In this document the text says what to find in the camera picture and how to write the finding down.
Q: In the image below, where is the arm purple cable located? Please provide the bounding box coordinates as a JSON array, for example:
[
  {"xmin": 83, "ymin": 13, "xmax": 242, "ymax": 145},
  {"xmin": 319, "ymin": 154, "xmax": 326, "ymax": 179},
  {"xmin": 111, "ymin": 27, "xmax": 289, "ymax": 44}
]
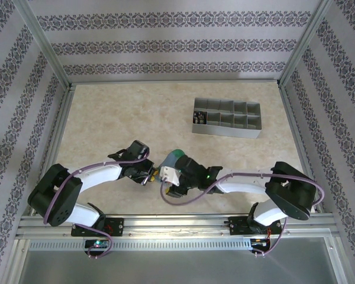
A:
[
  {"xmin": 159, "ymin": 173, "xmax": 325, "ymax": 257},
  {"xmin": 43, "ymin": 147, "xmax": 152, "ymax": 260}
]

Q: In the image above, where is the controller board with green light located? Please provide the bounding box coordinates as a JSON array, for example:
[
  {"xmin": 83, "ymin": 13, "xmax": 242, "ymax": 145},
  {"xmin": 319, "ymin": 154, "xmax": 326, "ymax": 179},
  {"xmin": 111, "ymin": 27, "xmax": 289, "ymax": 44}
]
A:
[{"xmin": 83, "ymin": 239, "xmax": 111, "ymax": 256}]

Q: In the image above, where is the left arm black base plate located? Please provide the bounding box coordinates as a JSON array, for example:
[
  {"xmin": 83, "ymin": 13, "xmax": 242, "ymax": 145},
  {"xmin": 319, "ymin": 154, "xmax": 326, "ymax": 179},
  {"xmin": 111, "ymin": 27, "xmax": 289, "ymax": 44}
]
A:
[{"xmin": 70, "ymin": 217, "xmax": 125, "ymax": 237}]

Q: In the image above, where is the aluminium frame post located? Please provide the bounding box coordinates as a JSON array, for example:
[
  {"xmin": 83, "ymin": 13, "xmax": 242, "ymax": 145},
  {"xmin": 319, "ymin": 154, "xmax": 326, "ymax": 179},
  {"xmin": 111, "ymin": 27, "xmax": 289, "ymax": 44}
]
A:
[
  {"xmin": 277, "ymin": 0, "xmax": 340, "ymax": 86},
  {"xmin": 16, "ymin": 0, "xmax": 73, "ymax": 89}
]

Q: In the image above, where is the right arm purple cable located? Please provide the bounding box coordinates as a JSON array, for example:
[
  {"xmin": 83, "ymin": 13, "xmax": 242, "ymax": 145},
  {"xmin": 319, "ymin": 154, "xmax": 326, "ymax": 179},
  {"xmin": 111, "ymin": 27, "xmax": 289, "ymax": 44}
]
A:
[{"xmin": 159, "ymin": 173, "xmax": 325, "ymax": 257}]

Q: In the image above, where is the black white patterned sock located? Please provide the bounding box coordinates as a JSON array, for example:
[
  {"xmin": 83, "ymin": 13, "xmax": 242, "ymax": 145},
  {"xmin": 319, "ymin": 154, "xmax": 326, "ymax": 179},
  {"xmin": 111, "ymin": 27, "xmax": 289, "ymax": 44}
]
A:
[{"xmin": 193, "ymin": 109, "xmax": 208, "ymax": 125}]

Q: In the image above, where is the grey metal panel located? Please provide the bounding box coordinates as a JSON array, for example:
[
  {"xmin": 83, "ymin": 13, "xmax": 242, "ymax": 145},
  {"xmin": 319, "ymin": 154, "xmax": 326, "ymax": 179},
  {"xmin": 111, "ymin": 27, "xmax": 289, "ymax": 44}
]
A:
[{"xmin": 10, "ymin": 235, "xmax": 346, "ymax": 284}]

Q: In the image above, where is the aluminium frame side rail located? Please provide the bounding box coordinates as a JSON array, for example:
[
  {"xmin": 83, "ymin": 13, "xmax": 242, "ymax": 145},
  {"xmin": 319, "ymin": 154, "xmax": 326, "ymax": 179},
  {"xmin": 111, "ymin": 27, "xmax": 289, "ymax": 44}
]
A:
[
  {"xmin": 32, "ymin": 84, "xmax": 76, "ymax": 215},
  {"xmin": 279, "ymin": 81, "xmax": 325, "ymax": 214}
]

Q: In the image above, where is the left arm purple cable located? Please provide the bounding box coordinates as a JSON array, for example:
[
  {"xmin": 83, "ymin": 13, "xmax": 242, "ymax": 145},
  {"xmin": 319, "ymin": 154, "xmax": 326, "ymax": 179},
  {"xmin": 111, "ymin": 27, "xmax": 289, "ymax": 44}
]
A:
[{"xmin": 43, "ymin": 147, "xmax": 152, "ymax": 260}]

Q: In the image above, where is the small black controller board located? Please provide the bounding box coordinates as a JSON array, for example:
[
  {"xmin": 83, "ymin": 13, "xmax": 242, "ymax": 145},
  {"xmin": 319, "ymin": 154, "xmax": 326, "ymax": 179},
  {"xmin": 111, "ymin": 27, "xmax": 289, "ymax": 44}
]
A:
[{"xmin": 250, "ymin": 237, "xmax": 273, "ymax": 253}]

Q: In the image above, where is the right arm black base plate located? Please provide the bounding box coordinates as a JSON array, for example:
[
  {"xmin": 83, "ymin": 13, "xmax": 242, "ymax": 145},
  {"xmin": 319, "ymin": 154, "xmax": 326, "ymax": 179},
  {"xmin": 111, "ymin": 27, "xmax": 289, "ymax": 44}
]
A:
[{"xmin": 228, "ymin": 215, "xmax": 282, "ymax": 237}]

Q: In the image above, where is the grey sock green orange trim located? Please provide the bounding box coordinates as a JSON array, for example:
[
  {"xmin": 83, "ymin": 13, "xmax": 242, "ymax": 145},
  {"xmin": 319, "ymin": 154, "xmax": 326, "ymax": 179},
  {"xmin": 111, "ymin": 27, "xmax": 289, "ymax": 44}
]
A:
[{"xmin": 160, "ymin": 149, "xmax": 188, "ymax": 180}]

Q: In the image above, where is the grey compartment organizer tray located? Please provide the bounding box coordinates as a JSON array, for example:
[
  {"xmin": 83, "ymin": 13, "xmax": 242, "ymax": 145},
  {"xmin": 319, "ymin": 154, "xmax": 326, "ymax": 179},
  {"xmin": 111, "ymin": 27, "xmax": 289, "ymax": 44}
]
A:
[{"xmin": 191, "ymin": 98, "xmax": 262, "ymax": 140}]

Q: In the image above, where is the aluminium frame back rail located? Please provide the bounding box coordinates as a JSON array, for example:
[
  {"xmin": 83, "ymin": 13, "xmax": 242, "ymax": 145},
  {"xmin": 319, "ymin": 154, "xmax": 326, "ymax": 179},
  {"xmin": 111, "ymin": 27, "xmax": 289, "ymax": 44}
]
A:
[{"xmin": 69, "ymin": 77, "xmax": 282, "ymax": 86}]

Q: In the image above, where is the slotted grey cable duct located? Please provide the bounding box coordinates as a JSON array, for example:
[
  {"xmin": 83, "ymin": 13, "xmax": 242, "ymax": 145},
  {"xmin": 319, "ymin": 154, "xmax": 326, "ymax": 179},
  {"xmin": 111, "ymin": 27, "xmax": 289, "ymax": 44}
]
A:
[{"xmin": 28, "ymin": 238, "xmax": 253, "ymax": 251}]

